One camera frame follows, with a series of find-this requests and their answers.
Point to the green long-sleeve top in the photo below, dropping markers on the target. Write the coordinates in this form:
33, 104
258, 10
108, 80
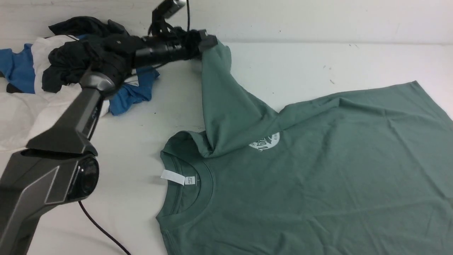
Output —
365, 172

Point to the blue garment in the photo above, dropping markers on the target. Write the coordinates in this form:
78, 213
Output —
131, 95

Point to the white garment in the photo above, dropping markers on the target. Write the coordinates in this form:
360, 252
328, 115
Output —
24, 116

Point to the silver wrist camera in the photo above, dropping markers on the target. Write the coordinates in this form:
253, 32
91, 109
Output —
166, 9

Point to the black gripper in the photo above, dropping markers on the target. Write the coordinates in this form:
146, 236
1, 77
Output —
155, 50

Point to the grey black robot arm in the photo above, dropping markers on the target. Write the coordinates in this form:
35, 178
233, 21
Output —
59, 166

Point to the dark grey garment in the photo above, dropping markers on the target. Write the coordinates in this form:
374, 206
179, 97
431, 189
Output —
60, 60

